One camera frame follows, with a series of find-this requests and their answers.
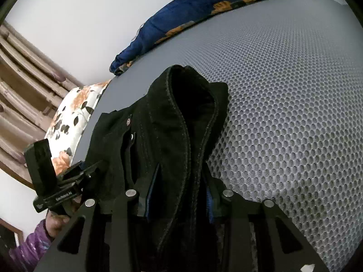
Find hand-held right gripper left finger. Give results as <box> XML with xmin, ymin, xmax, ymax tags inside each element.
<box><xmin>34</xmin><ymin>167</ymin><xmax>160</xmax><ymax>272</ymax></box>

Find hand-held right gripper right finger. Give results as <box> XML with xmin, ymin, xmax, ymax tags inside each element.
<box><xmin>204</xmin><ymin>188</ymin><xmax>329</xmax><ymax>272</ymax></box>

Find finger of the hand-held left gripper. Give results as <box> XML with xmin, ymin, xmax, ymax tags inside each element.
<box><xmin>61</xmin><ymin>160</ymin><xmax>103</xmax><ymax>187</ymax></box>

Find black pants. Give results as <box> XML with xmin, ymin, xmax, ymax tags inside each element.
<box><xmin>85</xmin><ymin>65</ymin><xmax>250</xmax><ymax>272</ymax></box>

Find person's left hand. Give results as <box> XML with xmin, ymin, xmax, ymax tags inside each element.
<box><xmin>45</xmin><ymin>197</ymin><xmax>86</xmax><ymax>238</ymax></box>

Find white floral pillow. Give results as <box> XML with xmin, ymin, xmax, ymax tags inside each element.
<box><xmin>44</xmin><ymin>79</ymin><xmax>112</xmax><ymax>176</ymax></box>

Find brown wooden headboard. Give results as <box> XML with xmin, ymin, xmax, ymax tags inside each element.
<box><xmin>0</xmin><ymin>21</ymin><xmax>86</xmax><ymax>189</ymax></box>

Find grey mesh mattress mat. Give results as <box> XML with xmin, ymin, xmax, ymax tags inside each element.
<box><xmin>76</xmin><ymin>0</ymin><xmax>363</xmax><ymax>272</ymax></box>

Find blue patterned pillow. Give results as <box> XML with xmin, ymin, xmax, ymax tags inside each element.
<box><xmin>109</xmin><ymin>0</ymin><xmax>298</xmax><ymax>76</ymax></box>

